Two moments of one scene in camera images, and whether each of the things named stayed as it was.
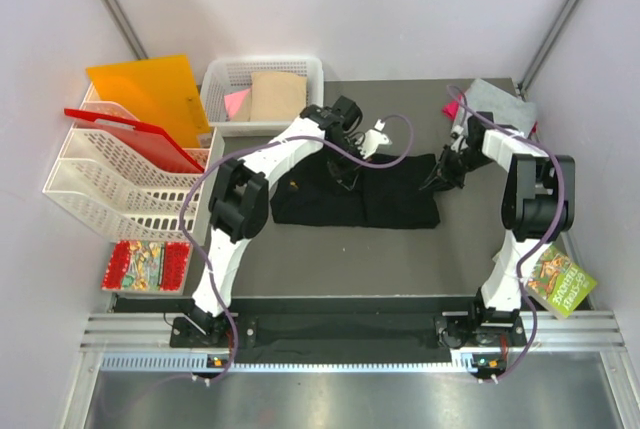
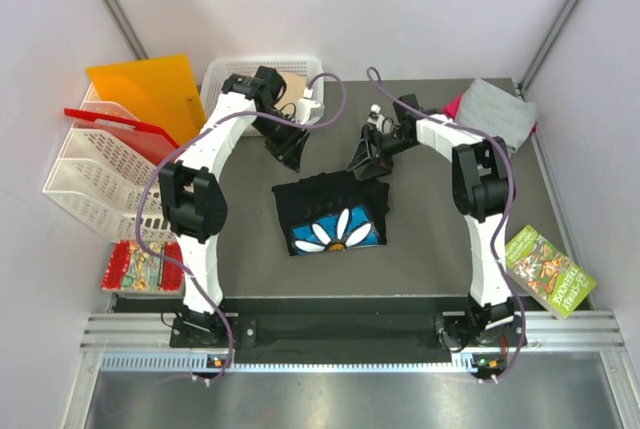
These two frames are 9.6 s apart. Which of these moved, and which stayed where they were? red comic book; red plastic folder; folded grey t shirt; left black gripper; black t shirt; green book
Moved: left black gripper; black t shirt
Stayed: red plastic folder; red comic book; green book; folded grey t shirt
